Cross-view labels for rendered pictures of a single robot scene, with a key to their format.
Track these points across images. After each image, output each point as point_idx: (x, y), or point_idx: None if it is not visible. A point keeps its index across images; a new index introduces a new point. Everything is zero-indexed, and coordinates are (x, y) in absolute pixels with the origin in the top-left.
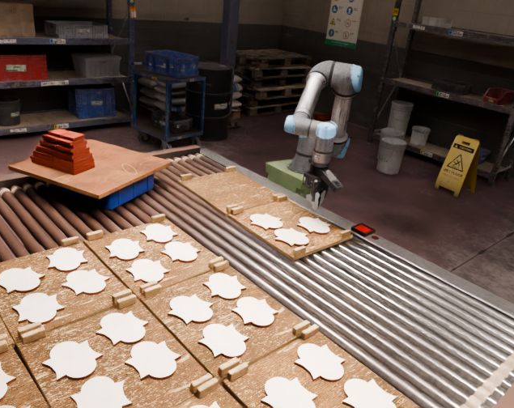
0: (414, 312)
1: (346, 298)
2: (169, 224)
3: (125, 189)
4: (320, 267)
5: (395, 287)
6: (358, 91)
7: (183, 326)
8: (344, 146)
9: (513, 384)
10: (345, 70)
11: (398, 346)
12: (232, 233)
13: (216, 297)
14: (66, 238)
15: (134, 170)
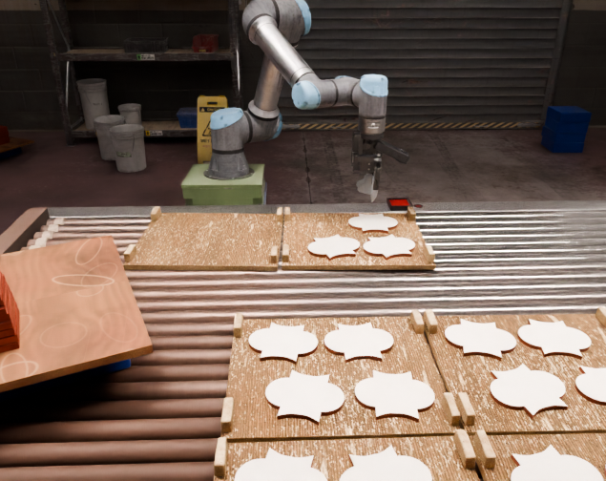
0: (577, 246)
1: (530, 271)
2: (261, 323)
3: None
4: (460, 259)
5: (523, 238)
6: (307, 32)
7: (566, 413)
8: (280, 120)
9: None
10: (291, 5)
11: None
12: (323, 284)
13: (501, 356)
14: (216, 454)
15: (96, 277)
